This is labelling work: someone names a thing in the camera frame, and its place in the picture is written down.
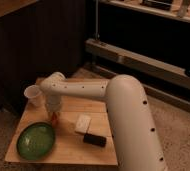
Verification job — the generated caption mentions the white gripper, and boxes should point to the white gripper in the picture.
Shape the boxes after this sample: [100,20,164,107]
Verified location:
[45,95,62,121]

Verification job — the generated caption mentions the red pepper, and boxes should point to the red pepper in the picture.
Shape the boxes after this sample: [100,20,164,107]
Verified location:
[51,113,58,127]

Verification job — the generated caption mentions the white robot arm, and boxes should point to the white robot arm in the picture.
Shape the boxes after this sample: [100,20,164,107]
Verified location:
[40,72,168,171]

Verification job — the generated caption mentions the green ceramic bowl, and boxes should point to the green ceramic bowl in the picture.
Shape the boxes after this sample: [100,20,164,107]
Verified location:
[16,122,55,161]

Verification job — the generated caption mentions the clear plastic cup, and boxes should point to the clear plastic cup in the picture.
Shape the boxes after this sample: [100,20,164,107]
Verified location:
[24,85,42,107]

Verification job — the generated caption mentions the white sponge block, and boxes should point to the white sponge block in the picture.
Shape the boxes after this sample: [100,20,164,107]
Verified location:
[75,115,91,134]

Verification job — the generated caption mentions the wooden table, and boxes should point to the wooden table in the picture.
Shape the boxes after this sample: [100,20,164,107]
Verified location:
[5,96,117,166]

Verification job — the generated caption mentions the black rectangular box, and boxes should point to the black rectangular box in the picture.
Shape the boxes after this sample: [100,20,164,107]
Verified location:
[83,133,107,147]

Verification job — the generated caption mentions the upper wooden shelf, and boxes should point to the upper wooden shelf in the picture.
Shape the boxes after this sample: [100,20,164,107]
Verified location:
[99,0,190,23]

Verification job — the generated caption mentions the metal shelf rail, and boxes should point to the metal shelf rail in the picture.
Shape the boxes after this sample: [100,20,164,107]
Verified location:
[85,39,190,90]

